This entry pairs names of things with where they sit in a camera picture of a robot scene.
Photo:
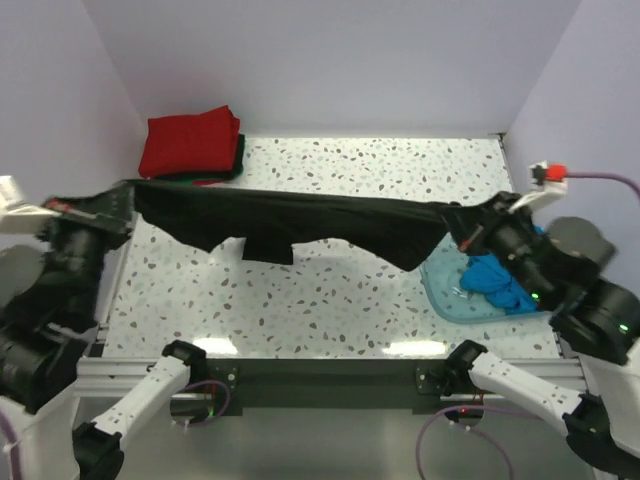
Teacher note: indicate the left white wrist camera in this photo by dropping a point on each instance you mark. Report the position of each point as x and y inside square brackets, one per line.
[17, 215]

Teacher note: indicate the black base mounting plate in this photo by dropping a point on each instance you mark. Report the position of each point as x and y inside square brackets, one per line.
[236, 404]

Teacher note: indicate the black t shirt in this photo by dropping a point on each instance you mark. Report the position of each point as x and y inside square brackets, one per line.
[402, 232]

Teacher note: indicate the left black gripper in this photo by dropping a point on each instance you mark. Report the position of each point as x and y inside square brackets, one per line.
[110, 211]

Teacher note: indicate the green folded t shirt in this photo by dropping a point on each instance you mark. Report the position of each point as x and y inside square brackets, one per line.
[200, 181]

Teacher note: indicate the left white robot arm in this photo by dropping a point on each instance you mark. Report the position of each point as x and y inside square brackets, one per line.
[41, 343]

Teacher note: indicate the blue crumpled t shirt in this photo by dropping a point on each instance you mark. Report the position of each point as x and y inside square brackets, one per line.
[486, 276]

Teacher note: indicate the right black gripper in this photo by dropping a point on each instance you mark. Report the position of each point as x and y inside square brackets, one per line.
[472, 242]

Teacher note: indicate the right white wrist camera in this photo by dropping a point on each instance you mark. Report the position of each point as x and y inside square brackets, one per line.
[548, 184]

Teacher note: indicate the aluminium rail frame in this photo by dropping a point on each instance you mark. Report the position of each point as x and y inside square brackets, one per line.
[114, 377]

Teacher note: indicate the clear blue plastic basin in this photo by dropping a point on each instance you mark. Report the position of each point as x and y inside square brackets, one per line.
[441, 273]

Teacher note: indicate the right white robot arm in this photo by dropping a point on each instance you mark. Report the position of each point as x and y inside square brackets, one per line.
[560, 268]

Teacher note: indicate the red folded t shirt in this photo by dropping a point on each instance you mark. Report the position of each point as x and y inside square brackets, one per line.
[191, 143]

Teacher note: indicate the dark folded t shirt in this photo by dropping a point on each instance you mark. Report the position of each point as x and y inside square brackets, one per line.
[200, 176]

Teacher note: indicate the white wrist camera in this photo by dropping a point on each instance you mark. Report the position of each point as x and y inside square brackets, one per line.
[17, 215]
[548, 184]

